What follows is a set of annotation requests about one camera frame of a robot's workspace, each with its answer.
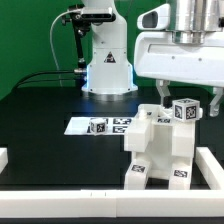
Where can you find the white left fence bar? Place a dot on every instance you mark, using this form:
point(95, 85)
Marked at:
point(3, 159)

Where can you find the white front fence bar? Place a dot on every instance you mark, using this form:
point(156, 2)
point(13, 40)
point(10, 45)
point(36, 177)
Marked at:
point(111, 203)

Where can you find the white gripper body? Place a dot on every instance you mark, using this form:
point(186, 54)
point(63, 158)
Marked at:
point(182, 42)

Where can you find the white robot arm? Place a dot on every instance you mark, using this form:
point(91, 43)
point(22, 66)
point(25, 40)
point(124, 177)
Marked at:
point(110, 72)

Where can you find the white tagged cube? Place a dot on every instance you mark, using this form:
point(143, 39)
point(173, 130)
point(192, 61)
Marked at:
point(98, 126)
point(186, 110)

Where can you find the white fence bar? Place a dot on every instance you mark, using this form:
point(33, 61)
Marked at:
point(3, 159)
point(210, 168)
point(111, 203)

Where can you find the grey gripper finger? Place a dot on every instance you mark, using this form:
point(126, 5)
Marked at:
point(163, 90)
point(216, 101)

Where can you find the white chair seat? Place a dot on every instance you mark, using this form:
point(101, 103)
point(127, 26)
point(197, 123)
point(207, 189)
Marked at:
point(170, 143)

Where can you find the white right fence bar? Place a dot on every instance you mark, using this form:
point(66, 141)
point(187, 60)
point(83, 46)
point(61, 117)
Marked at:
point(210, 168)

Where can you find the white tagged flat plate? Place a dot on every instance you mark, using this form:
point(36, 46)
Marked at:
point(81, 125)

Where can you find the white chair back frame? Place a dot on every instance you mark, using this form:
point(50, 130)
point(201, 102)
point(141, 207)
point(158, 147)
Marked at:
point(139, 132)

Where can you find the black rear camera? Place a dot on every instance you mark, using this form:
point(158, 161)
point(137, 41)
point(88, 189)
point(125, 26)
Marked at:
point(97, 15)

